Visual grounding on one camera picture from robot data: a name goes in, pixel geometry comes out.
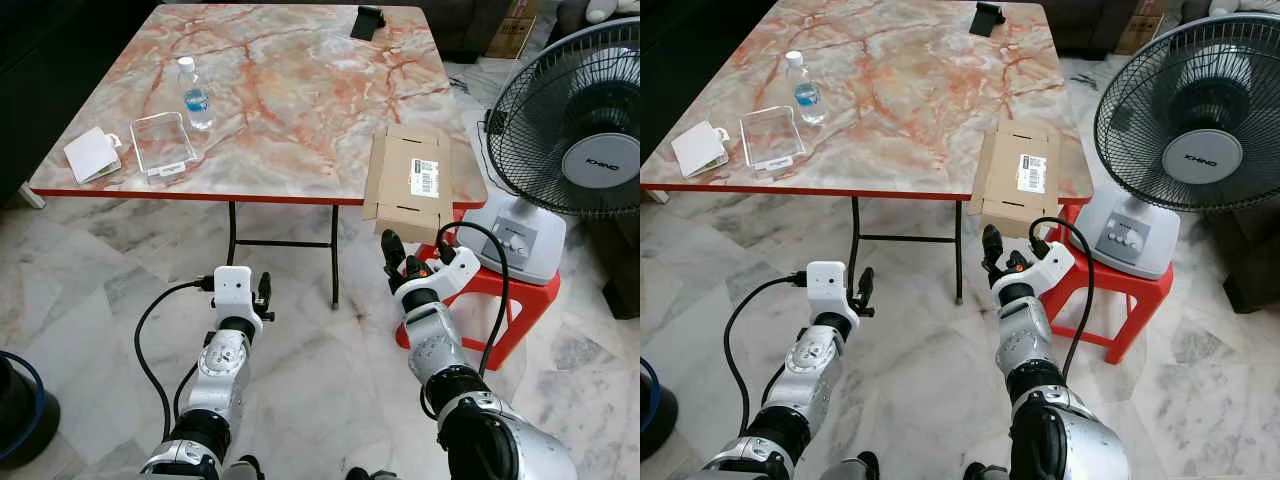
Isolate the brown cardboard box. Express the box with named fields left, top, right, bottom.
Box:
left=967, top=119, right=1064, bottom=239
left=361, top=124, right=455, bottom=244

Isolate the black rubbish bin blue band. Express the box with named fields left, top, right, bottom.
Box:
left=640, top=357, right=680, bottom=462
left=0, top=350, right=61, bottom=470

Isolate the red plastic stool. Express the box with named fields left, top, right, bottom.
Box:
left=396, top=208, right=562, bottom=372
left=1040, top=203, right=1176, bottom=366

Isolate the clear plastic food container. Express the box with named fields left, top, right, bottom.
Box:
left=739, top=105, right=807, bottom=180
left=130, top=112, right=199, bottom=187

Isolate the marble pattern folding table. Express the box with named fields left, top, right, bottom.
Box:
left=28, top=3, right=489, bottom=311
left=640, top=0, right=1095, bottom=306

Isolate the grey and black electric fan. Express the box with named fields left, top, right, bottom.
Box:
left=484, top=17, right=641, bottom=287
left=1070, top=13, right=1280, bottom=281

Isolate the clear plastic water bottle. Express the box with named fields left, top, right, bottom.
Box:
left=177, top=57, right=215, bottom=132
left=785, top=51, right=826, bottom=127

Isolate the white paper takeaway box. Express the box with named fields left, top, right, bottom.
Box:
left=63, top=126, right=123, bottom=185
left=670, top=121, right=731, bottom=180

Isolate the small black pouch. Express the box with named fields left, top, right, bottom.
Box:
left=351, top=6, right=387, bottom=42
left=969, top=2, right=1008, bottom=38

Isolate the dark sofa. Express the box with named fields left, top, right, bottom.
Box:
left=1038, top=0, right=1280, bottom=59
left=422, top=0, right=641, bottom=64

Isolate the brown cardboard carton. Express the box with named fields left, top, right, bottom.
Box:
left=485, top=0, right=542, bottom=60
left=1114, top=0, right=1167, bottom=56

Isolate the white plush toy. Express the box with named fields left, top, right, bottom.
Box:
left=1207, top=0, right=1280, bottom=17
left=584, top=0, right=641, bottom=24

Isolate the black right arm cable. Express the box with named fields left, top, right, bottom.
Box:
left=1005, top=216, right=1095, bottom=411
left=419, top=221, right=511, bottom=421

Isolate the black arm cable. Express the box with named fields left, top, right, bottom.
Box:
left=1005, top=216, right=1095, bottom=411
left=133, top=277, right=217, bottom=443
left=419, top=221, right=511, bottom=421
left=721, top=272, right=809, bottom=438

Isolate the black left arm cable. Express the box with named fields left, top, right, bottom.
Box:
left=721, top=272, right=809, bottom=438
left=133, top=277, right=217, bottom=443

